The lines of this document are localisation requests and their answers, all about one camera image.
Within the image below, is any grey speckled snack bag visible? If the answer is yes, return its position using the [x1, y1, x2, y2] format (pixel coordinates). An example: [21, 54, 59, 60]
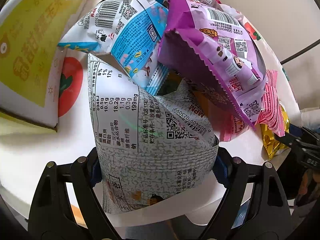
[87, 54, 219, 214]

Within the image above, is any purple snack bag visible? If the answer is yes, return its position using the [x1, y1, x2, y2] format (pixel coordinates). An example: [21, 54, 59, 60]
[158, 0, 266, 126]

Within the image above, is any white blue snack bag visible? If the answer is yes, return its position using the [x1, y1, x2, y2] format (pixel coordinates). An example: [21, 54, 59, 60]
[57, 0, 169, 95]

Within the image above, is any person's right hand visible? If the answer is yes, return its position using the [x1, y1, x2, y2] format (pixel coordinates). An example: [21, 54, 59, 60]
[295, 169, 319, 206]

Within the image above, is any yellow snack bag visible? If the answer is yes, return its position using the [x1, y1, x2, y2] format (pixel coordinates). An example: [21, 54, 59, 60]
[261, 103, 290, 160]

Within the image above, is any pink snack bag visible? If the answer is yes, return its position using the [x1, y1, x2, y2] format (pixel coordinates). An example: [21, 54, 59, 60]
[220, 69, 289, 142]

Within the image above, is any white persimmon print cloth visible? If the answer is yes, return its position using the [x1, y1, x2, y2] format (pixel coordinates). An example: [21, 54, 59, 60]
[1, 45, 302, 228]

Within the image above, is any green cardboard box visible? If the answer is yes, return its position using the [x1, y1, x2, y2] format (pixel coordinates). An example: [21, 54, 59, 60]
[1, 0, 85, 135]

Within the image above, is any black cable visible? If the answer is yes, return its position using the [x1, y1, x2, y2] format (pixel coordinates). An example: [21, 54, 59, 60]
[280, 38, 320, 65]

